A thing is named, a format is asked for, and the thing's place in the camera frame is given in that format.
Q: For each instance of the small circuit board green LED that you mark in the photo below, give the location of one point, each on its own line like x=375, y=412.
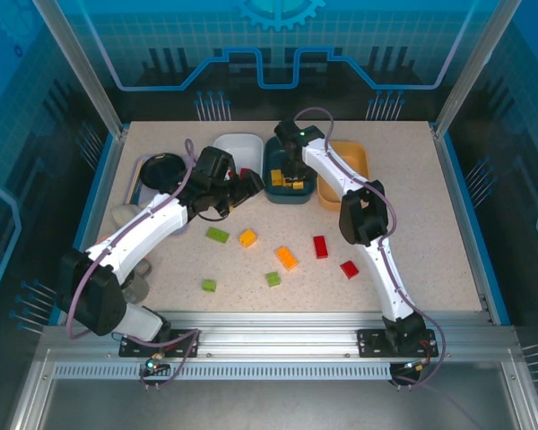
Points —
x=151, y=365
x=408, y=368

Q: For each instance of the small red lego brick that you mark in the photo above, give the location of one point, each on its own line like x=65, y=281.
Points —
x=349, y=269

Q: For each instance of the white plastic container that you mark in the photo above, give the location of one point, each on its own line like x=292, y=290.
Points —
x=240, y=148

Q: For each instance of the beige fabric lump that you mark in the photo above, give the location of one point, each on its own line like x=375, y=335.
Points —
x=122, y=214

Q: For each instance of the dark teal plastic container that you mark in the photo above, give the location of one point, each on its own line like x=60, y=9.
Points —
x=271, y=154

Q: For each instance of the aluminium left side rail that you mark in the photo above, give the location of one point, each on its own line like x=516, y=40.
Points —
x=107, y=174

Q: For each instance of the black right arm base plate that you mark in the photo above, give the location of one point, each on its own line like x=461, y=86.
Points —
x=370, y=342

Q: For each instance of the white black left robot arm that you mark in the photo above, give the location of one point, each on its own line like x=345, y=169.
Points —
x=148, y=224

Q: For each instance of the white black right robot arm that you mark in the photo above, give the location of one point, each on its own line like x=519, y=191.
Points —
x=327, y=165

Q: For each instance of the pale orange plastic container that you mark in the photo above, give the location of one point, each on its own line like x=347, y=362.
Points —
x=327, y=197

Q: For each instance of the aluminium front rail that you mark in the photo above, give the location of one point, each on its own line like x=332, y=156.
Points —
x=273, y=336

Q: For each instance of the black round plate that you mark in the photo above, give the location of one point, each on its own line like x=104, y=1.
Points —
x=159, y=168

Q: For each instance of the lavender plastic tray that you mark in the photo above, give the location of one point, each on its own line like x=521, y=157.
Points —
x=143, y=193

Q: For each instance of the small green lego brick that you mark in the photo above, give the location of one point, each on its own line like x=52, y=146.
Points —
x=209, y=285
x=273, y=279

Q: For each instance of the aluminium rail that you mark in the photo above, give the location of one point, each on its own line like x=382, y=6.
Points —
x=273, y=336
x=464, y=224
x=107, y=174

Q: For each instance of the long orange lego brick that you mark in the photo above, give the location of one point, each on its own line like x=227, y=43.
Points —
x=287, y=258

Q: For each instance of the aluminium left frame post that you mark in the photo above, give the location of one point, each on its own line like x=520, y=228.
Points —
x=89, y=76

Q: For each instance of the grey metal lower panel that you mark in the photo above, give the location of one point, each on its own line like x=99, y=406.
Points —
x=273, y=407

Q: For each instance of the aluminium right side rail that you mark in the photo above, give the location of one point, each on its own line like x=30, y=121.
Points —
x=464, y=224

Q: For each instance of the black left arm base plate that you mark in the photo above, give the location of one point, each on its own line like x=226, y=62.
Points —
x=184, y=345

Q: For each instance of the small yellow lego brick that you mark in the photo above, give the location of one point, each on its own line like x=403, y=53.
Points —
x=298, y=184
x=248, y=238
x=276, y=177

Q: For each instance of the aluminium right frame post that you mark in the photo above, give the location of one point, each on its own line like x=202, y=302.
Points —
x=475, y=67

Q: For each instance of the aluminium frame post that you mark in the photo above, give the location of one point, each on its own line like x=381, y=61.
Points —
x=89, y=76
x=475, y=67

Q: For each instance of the thin wooden stick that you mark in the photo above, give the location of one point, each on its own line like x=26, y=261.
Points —
x=134, y=177

